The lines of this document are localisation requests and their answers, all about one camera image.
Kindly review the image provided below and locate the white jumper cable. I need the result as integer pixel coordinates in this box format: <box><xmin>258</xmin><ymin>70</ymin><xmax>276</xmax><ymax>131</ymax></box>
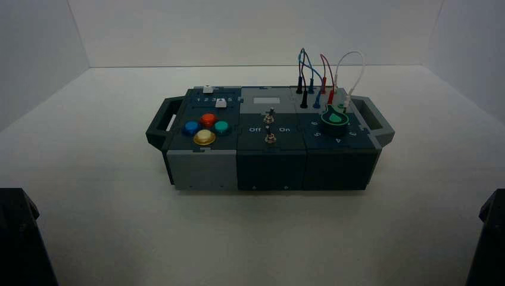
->
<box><xmin>333</xmin><ymin>51</ymin><xmax>365</xmax><ymax>110</ymax></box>

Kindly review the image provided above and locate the red jumper cable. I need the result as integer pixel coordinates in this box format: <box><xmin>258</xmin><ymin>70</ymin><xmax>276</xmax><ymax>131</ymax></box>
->
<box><xmin>319</xmin><ymin>53</ymin><xmax>336</xmax><ymax>106</ymax></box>

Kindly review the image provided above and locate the blue push button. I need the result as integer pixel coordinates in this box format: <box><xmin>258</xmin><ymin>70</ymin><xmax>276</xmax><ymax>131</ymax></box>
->
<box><xmin>182</xmin><ymin>120</ymin><xmax>201</xmax><ymax>136</ymax></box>

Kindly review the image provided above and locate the yellow push button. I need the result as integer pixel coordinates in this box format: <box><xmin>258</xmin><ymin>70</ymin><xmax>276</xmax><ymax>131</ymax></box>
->
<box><xmin>193</xmin><ymin>129</ymin><xmax>217</xmax><ymax>147</ymax></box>

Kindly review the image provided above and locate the dark grey control box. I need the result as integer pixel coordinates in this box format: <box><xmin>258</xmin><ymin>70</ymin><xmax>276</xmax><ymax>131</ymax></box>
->
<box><xmin>145</xmin><ymin>85</ymin><xmax>395</xmax><ymax>192</ymax></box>

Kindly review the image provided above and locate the black jumper cable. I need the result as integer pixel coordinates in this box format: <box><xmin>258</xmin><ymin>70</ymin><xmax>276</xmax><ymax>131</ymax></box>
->
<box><xmin>295</xmin><ymin>48</ymin><xmax>309</xmax><ymax>109</ymax></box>

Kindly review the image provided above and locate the blue jumper cable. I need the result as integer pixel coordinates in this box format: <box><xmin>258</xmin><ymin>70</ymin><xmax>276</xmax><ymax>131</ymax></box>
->
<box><xmin>298</xmin><ymin>51</ymin><xmax>325</xmax><ymax>109</ymax></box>

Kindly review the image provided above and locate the green rotary dial knob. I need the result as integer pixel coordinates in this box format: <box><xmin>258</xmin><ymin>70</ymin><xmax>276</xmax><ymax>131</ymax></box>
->
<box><xmin>320</xmin><ymin>104</ymin><xmax>350</xmax><ymax>138</ymax></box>

